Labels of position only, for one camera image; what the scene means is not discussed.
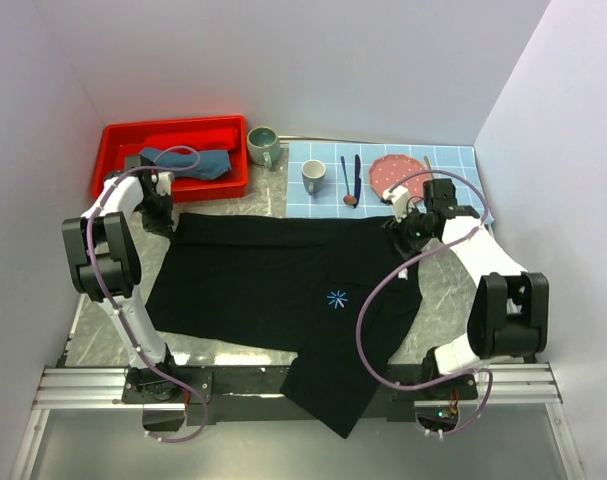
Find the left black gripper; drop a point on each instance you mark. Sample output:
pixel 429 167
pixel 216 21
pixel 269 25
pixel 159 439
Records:
pixel 164 224

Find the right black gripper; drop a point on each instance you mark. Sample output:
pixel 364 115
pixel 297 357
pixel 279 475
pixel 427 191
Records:
pixel 400 230

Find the black t shirt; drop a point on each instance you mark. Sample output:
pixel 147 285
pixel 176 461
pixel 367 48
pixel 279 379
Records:
pixel 318 288

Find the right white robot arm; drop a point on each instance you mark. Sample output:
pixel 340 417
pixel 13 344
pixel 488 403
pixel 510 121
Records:
pixel 509 313

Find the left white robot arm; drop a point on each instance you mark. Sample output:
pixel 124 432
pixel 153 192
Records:
pixel 105 265

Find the blue rolled t shirt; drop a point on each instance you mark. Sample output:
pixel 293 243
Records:
pixel 205 165

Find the pink dotted plate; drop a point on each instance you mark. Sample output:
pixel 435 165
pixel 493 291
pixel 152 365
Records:
pixel 389 169

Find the blue grid placemat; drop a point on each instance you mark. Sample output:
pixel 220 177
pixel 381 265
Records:
pixel 328 203

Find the green ceramic mug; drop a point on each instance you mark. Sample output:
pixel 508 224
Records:
pixel 263 146

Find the grey white mug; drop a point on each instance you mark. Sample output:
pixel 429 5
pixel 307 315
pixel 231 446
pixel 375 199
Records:
pixel 313 173

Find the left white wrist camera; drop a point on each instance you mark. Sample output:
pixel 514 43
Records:
pixel 162 183

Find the blue handled spoon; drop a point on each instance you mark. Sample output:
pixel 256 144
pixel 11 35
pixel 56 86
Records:
pixel 351 197

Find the blue handled knife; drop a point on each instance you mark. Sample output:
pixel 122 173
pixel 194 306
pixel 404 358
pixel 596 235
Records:
pixel 357 177

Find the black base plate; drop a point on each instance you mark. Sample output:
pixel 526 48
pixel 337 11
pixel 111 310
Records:
pixel 279 393

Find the aluminium rail frame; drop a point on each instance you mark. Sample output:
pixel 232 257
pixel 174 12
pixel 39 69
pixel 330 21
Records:
pixel 80 429

